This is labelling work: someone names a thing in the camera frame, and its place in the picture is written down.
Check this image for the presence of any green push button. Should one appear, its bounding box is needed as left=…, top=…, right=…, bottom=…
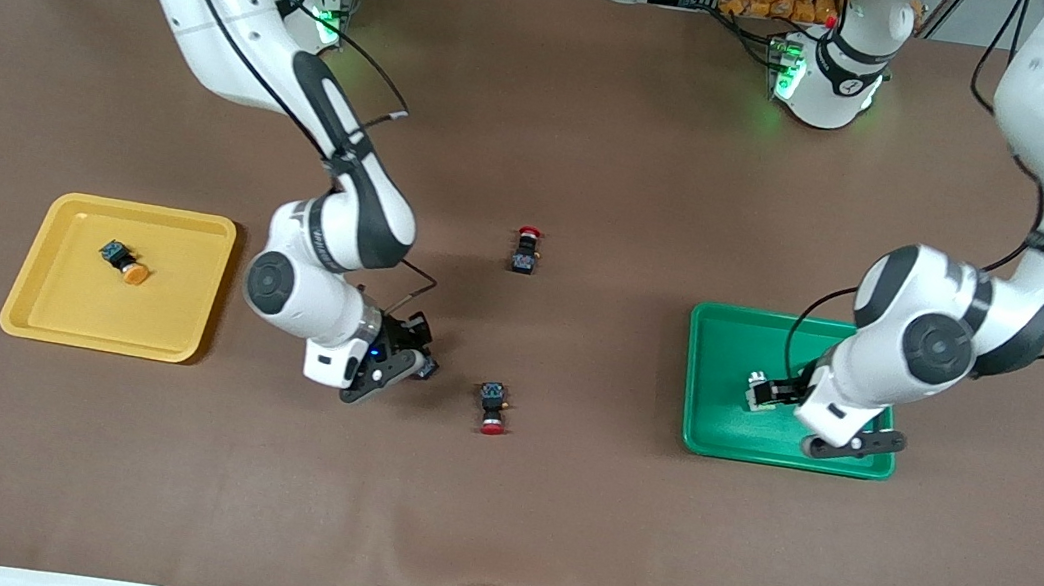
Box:
left=744, top=368, right=775, bottom=414

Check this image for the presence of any green plastic tray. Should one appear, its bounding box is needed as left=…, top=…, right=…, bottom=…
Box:
left=671, top=299, right=914, bottom=483

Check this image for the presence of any red push button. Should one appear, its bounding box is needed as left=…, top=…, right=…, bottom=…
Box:
left=474, top=380, right=514, bottom=438
left=508, top=224, right=549, bottom=278

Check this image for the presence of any yellow plastic tray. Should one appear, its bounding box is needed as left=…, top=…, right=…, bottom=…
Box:
left=0, top=185, right=241, bottom=369

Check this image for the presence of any brown table mat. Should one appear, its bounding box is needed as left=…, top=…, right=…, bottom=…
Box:
left=0, top=0, right=1044, bottom=586

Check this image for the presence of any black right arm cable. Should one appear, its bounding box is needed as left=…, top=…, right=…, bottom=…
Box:
left=110, top=0, right=476, bottom=323

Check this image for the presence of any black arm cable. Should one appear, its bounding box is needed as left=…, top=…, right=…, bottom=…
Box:
left=110, top=0, right=476, bottom=323
left=781, top=0, right=1044, bottom=418

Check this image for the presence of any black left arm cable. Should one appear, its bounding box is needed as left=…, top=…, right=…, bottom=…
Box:
left=781, top=0, right=1044, bottom=418

